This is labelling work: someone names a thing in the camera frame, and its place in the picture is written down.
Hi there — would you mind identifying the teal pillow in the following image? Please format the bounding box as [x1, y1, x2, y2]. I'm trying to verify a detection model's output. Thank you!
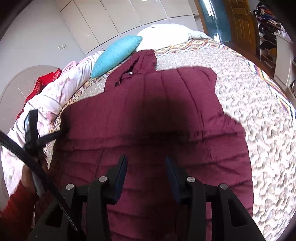
[91, 36, 142, 78]

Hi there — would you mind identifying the left hand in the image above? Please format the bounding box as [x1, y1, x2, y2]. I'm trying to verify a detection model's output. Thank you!
[21, 150, 50, 195]

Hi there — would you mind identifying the red sleeve forearm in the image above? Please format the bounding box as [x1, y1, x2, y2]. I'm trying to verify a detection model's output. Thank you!
[0, 180, 54, 241]

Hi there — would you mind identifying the white pillow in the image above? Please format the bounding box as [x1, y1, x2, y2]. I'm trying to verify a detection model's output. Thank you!
[136, 24, 209, 52]

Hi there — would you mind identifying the maroon quilted coat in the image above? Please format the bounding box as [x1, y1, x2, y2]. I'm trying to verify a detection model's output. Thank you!
[49, 50, 254, 240]

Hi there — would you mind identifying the wall socket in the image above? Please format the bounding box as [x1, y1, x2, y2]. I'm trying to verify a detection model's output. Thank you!
[58, 44, 67, 50]

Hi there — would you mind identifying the white shelving unit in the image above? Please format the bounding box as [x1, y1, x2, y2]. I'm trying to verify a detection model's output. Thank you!
[253, 1, 295, 104]

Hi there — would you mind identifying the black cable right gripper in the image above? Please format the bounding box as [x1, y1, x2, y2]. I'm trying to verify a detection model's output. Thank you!
[0, 129, 79, 232]

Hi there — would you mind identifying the wooden door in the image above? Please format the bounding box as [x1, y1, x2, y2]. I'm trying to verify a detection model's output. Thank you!
[223, 0, 256, 55]

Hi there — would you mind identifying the round white headboard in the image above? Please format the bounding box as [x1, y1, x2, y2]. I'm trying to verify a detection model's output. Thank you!
[0, 65, 57, 133]

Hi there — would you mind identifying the glossy white wardrobe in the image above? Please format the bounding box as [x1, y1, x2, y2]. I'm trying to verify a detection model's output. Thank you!
[56, 0, 203, 54]

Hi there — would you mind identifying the red cloth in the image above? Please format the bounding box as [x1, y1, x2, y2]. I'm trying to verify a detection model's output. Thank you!
[16, 68, 62, 120]

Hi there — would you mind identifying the pink white floral duvet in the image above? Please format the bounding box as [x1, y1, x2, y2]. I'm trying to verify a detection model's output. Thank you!
[1, 51, 103, 195]

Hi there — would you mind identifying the beige heart-patterned bedspread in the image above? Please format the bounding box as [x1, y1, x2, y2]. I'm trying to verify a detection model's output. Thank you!
[54, 39, 295, 240]

